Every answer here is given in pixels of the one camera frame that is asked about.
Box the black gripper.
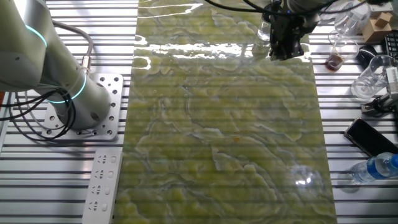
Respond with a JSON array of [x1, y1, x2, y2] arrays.
[[269, 0, 305, 62]]

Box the clear glass jar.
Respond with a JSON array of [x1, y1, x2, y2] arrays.
[[256, 17, 272, 43]]

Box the small cup with brown liquid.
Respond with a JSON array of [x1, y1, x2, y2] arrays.
[[325, 30, 360, 73]]

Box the black computer mouse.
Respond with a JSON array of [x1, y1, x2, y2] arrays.
[[355, 45, 379, 65]]

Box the large clear plastic cup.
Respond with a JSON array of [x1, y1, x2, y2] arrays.
[[351, 55, 394, 101]]

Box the small cardboard box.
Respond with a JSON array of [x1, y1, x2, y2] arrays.
[[362, 12, 393, 44]]

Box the gray emergency stop box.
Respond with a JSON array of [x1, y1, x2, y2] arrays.
[[368, 2, 394, 14]]

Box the black keyboard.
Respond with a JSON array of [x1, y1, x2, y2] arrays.
[[384, 32, 398, 58]]

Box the black smartphone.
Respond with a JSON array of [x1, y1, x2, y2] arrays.
[[344, 117, 398, 158]]

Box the green marble pattern mat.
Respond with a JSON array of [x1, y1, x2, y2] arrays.
[[113, 0, 338, 224]]

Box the water bottle with blue label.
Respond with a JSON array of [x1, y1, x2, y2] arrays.
[[349, 152, 398, 185]]

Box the metal robot mounting plate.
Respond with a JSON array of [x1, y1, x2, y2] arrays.
[[42, 73, 124, 141]]

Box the white power strip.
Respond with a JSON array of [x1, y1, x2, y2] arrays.
[[82, 148, 124, 224]]

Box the metal camera clamp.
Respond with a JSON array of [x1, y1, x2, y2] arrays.
[[360, 92, 398, 114]]

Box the finned silver camera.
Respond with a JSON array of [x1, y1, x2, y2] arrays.
[[385, 66, 398, 94]]

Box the thick gray cable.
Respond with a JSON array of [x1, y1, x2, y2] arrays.
[[51, 20, 94, 75]]

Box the black base cable bundle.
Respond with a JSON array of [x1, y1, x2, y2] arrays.
[[0, 88, 77, 142]]

